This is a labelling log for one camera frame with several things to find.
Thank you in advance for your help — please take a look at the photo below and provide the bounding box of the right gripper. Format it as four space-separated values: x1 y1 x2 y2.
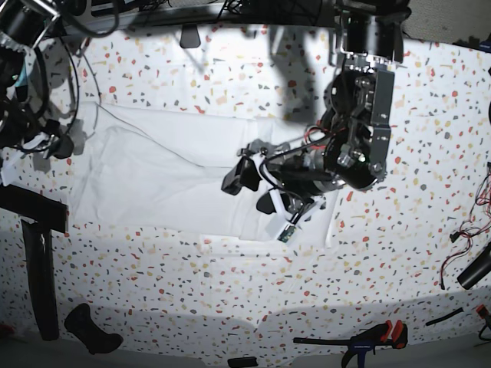
1 118 74 186

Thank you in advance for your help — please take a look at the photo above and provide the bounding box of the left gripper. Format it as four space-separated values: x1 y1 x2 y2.
221 137 345 222

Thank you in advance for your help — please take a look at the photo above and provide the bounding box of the white T-shirt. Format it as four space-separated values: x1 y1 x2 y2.
68 102 341 248

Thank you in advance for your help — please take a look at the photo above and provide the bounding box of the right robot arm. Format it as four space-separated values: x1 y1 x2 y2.
1 1 74 186

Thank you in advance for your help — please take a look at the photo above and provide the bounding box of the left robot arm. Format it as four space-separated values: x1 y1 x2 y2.
222 1 411 224

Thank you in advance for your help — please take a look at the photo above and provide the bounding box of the black tape strip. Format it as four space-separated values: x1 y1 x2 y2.
1 185 68 233

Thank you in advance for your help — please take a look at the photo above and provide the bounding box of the long black tube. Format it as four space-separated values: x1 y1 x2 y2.
21 220 59 341

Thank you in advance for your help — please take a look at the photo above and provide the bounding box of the terrazzo patterned tablecloth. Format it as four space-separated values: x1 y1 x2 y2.
15 25 490 366

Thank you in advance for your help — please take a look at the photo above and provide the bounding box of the small black rectangular device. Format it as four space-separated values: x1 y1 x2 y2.
227 356 258 368

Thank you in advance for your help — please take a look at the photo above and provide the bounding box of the black orange bar clamp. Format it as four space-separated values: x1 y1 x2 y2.
293 320 408 368

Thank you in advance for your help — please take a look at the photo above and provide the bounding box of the short black rod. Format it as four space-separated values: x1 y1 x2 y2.
425 307 463 327

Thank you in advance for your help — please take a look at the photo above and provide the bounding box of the black cylinder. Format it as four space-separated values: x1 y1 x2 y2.
457 243 491 290

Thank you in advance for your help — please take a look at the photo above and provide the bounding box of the small red black connector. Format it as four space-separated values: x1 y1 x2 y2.
476 305 486 315

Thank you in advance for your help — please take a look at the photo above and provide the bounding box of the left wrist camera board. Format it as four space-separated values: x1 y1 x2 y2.
276 223 297 244

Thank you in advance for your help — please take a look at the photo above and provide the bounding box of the red black wire bundle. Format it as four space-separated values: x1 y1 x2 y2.
439 162 491 300

